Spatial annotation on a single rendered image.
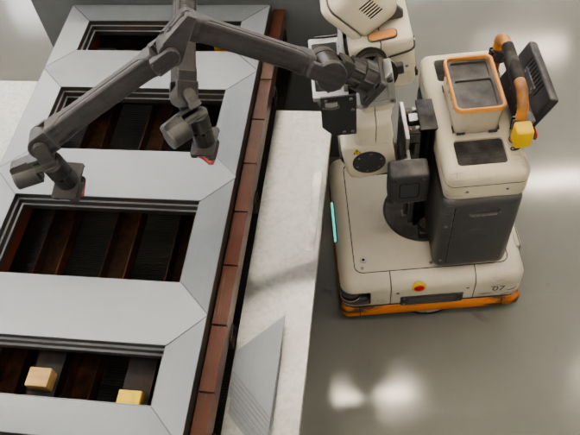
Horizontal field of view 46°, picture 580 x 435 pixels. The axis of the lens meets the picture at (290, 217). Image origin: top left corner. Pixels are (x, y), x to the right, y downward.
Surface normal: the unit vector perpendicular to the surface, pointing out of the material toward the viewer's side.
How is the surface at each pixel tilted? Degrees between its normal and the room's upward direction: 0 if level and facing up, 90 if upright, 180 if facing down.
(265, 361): 0
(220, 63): 0
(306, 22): 90
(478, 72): 0
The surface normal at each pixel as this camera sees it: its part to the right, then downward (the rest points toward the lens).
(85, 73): -0.09, -0.57
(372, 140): 0.04, 0.82
